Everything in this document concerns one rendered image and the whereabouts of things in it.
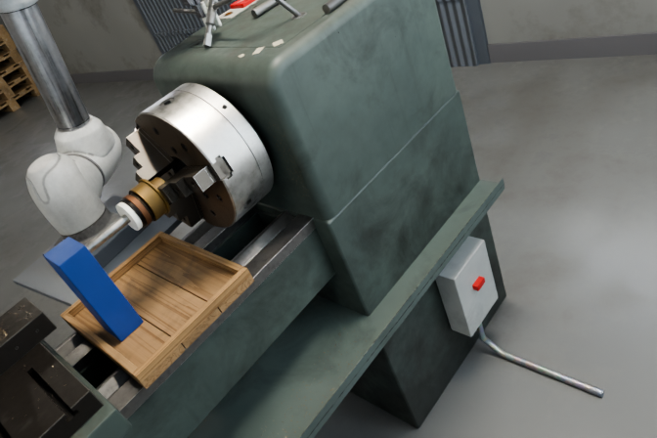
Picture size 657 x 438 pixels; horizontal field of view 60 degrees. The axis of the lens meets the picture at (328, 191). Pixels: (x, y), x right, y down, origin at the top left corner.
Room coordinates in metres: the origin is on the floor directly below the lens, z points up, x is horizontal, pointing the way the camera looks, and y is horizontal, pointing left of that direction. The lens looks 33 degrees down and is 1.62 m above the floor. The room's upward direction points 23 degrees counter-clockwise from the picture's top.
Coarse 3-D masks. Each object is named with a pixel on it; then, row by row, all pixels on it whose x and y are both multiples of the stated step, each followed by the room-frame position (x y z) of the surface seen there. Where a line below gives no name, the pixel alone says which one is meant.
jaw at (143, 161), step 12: (144, 132) 1.19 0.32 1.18; (132, 144) 1.17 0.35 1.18; (144, 144) 1.17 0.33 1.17; (156, 144) 1.17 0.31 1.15; (144, 156) 1.15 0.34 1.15; (156, 156) 1.15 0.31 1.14; (168, 156) 1.15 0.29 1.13; (144, 168) 1.13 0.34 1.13; (156, 168) 1.13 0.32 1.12; (168, 168) 1.16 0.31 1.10
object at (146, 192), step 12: (144, 180) 1.09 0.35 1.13; (156, 180) 1.10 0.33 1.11; (132, 192) 1.08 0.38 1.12; (144, 192) 1.06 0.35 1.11; (156, 192) 1.06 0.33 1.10; (132, 204) 1.04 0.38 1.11; (144, 204) 1.05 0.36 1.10; (156, 204) 1.05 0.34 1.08; (168, 204) 1.06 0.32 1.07; (144, 216) 1.03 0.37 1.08; (156, 216) 1.05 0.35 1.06
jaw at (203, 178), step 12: (192, 168) 1.07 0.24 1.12; (204, 168) 1.03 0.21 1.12; (216, 168) 1.03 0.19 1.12; (228, 168) 1.04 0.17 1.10; (168, 180) 1.08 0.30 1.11; (180, 180) 1.04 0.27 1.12; (192, 180) 1.02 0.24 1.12; (204, 180) 1.02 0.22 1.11; (216, 180) 1.03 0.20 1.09; (168, 192) 1.05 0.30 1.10; (180, 192) 1.04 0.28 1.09; (192, 192) 1.04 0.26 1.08
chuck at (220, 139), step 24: (168, 96) 1.19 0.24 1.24; (192, 96) 1.15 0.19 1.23; (144, 120) 1.17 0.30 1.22; (168, 120) 1.09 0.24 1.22; (192, 120) 1.09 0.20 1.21; (216, 120) 1.09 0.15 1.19; (168, 144) 1.13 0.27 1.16; (192, 144) 1.05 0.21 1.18; (216, 144) 1.05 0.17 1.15; (240, 144) 1.07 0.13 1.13; (240, 168) 1.04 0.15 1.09; (216, 192) 1.06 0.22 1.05; (240, 192) 1.03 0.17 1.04; (216, 216) 1.11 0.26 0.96; (240, 216) 1.06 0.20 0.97
